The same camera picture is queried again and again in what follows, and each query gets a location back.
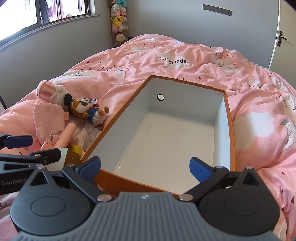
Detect clear tube of plush toys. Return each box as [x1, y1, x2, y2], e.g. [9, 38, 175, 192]
[109, 0, 130, 48]

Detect black door handle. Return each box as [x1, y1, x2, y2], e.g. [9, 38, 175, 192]
[276, 30, 288, 47]

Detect round glitter compact mirror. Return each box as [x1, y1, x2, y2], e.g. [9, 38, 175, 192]
[83, 128, 104, 152]

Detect small gold cardboard box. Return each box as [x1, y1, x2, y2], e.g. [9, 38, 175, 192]
[45, 144, 84, 167]

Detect orange cardboard box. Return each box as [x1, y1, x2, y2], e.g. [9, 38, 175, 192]
[80, 75, 236, 199]

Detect pink printed blanket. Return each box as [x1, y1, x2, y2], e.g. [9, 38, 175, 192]
[0, 34, 296, 241]

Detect hanging dark clothes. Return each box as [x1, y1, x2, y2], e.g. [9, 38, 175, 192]
[39, 0, 59, 24]

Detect pink fabric pouch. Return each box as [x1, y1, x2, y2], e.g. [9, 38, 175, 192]
[33, 102, 70, 149]

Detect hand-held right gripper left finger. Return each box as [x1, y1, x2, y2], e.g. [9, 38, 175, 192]
[20, 156, 118, 205]

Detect pink selfie stick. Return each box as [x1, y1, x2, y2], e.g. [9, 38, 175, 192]
[53, 122, 83, 149]

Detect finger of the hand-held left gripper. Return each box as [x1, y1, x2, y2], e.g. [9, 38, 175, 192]
[0, 148, 62, 172]
[0, 134, 33, 149]

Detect window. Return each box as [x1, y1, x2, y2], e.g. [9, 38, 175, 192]
[0, 0, 100, 50]

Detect white door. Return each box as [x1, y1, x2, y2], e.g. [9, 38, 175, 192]
[268, 0, 296, 78]

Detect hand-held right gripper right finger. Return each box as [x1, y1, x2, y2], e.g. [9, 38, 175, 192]
[178, 157, 264, 202]

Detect pink striped white plush toy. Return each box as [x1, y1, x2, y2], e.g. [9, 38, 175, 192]
[37, 80, 73, 108]

